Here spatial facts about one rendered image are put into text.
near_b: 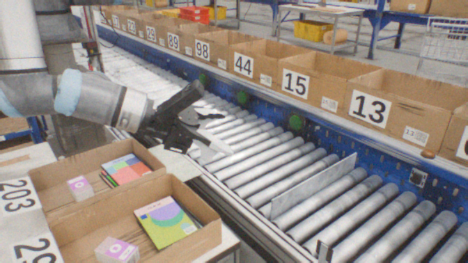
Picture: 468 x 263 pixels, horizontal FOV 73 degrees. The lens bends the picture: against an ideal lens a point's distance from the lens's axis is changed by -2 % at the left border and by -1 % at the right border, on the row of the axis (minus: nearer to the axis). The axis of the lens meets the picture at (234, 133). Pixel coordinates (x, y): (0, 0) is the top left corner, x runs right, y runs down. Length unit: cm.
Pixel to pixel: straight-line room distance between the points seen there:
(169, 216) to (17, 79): 53
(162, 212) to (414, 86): 115
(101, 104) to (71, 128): 82
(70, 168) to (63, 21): 54
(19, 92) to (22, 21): 15
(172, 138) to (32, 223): 65
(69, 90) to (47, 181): 69
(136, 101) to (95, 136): 86
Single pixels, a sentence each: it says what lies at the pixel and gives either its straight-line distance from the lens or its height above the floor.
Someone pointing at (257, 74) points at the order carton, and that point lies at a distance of 174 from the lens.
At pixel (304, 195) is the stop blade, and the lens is 116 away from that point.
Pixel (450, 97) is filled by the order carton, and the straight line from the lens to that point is 153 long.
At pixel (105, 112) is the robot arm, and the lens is 67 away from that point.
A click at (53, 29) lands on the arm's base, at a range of 137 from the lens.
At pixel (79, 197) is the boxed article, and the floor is 79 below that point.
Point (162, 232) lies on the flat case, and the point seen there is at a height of 80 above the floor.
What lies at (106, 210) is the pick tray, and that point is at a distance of 106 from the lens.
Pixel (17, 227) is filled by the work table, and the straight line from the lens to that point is 122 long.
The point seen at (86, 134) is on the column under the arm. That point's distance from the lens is 150.
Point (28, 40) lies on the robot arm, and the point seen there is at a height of 133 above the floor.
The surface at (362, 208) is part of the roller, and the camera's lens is 117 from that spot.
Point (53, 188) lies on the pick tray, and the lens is 132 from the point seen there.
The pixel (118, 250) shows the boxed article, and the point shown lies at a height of 80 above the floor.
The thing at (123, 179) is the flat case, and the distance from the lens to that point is 119.
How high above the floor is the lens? 147
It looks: 28 degrees down
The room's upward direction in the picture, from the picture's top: straight up
